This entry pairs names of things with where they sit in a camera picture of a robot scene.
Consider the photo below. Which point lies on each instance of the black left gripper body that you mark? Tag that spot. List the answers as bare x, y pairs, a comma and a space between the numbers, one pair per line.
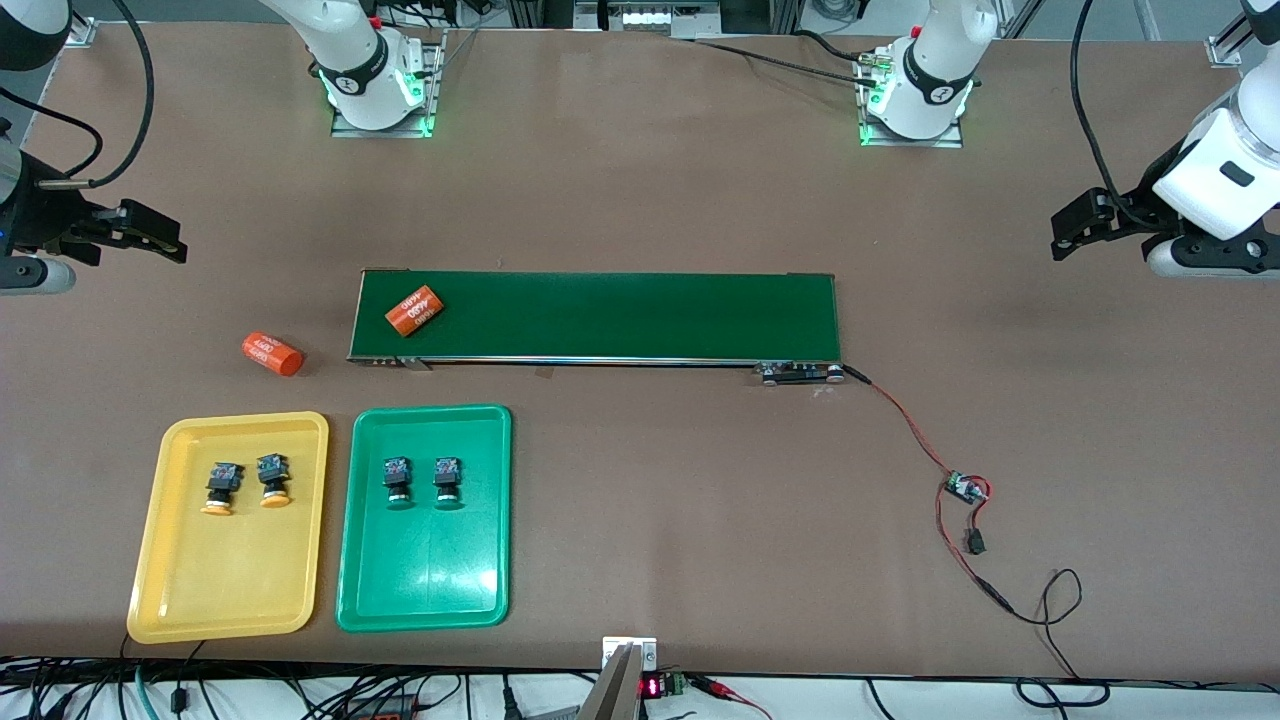
1131, 212

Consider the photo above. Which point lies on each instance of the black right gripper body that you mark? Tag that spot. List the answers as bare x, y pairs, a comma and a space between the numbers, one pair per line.
42, 216

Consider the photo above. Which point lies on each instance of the orange 4680 battery cylinder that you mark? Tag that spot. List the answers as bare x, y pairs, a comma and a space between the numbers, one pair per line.
272, 353
414, 309

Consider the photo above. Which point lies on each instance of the yellow mushroom push button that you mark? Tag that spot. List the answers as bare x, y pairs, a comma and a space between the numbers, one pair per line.
220, 478
272, 470

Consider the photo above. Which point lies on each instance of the green mushroom push button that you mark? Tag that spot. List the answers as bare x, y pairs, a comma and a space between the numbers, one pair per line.
398, 470
447, 470

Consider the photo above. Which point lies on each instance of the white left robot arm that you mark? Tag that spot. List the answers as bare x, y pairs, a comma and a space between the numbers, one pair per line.
1225, 180

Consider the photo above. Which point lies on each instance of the small black circuit board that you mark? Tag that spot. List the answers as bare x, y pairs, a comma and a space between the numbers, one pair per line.
965, 488

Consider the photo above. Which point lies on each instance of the yellow plastic tray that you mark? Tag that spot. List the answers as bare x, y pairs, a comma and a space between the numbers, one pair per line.
230, 580

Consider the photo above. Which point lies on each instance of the green plastic tray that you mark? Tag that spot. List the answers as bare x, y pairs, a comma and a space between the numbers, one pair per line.
425, 570

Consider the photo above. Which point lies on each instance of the green conveyor belt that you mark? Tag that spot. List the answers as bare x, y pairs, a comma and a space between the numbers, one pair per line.
650, 310

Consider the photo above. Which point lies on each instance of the red clip lead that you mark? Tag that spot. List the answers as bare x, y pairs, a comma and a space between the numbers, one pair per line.
725, 690

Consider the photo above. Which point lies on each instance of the red LED display module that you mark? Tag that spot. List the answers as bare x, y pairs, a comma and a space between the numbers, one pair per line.
660, 686

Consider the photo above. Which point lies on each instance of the grey metal pole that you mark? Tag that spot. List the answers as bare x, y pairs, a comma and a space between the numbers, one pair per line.
610, 695

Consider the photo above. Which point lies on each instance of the aluminium corner post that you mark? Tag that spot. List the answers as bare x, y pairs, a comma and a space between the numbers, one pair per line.
1222, 45
82, 30

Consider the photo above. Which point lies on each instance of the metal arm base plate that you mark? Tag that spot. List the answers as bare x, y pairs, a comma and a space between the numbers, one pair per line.
868, 125
380, 131

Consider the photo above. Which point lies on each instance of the black inline switch with leads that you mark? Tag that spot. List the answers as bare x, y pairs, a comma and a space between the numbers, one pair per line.
975, 543

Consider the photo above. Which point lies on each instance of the metal frame device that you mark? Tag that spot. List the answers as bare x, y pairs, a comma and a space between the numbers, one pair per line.
645, 15

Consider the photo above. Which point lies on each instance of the small metal bracket plate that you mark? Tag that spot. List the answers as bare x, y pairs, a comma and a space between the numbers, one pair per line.
630, 645

